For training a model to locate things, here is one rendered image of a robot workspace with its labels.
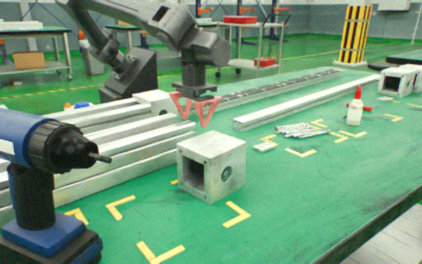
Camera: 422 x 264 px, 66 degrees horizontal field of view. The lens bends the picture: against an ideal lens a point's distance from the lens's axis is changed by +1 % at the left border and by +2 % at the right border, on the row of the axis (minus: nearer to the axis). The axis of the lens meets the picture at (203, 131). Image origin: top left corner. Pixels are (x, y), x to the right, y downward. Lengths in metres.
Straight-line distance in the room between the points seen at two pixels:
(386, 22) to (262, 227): 12.08
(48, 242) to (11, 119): 0.15
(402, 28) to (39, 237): 12.13
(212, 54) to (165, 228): 0.35
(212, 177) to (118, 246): 0.19
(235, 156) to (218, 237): 0.15
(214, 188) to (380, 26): 12.13
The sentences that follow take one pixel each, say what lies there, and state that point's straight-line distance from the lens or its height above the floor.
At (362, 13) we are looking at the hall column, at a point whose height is 0.96.
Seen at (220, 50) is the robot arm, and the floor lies 1.03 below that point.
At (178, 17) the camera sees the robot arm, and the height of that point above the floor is 1.09.
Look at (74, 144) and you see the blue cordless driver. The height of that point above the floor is 0.98.
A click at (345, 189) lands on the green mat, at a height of 0.78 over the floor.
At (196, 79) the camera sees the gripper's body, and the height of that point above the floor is 0.96.
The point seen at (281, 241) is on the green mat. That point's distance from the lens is 0.53.
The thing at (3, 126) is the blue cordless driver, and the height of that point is 0.99.
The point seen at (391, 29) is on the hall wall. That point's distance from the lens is 12.44.
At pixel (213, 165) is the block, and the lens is 0.55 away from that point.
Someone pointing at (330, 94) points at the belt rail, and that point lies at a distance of 1.30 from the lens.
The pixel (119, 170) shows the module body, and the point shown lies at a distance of 0.66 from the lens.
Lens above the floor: 1.11
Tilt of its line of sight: 22 degrees down
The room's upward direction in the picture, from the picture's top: straight up
